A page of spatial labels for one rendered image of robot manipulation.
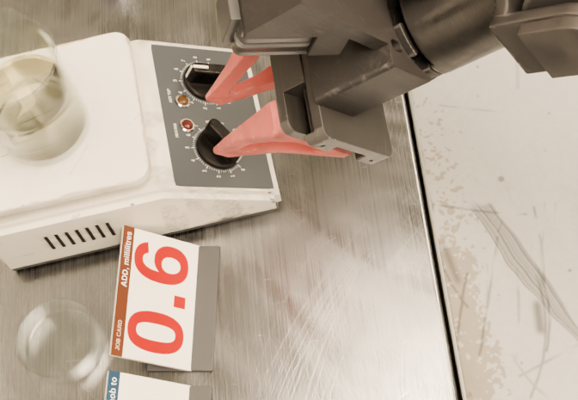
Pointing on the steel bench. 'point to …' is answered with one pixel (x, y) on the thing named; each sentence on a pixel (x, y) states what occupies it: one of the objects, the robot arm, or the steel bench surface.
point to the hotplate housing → (131, 196)
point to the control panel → (184, 166)
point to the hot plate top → (97, 165)
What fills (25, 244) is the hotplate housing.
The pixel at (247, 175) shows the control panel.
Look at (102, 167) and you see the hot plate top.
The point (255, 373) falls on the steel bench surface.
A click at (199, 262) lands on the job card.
